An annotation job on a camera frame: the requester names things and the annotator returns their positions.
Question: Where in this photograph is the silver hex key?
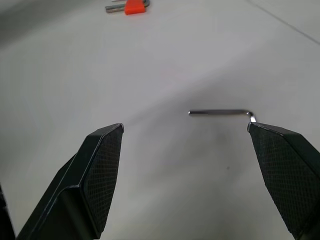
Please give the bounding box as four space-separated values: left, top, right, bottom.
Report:
188 109 257 124

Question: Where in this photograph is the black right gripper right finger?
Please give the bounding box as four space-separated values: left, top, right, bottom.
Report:
246 121 320 240

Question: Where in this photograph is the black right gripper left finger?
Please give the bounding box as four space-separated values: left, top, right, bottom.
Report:
15 122 125 240

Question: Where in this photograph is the silver metal tool shaft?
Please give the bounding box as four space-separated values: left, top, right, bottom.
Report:
111 0 151 6

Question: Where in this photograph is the orange hex key holder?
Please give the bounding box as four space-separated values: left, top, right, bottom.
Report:
124 0 147 16

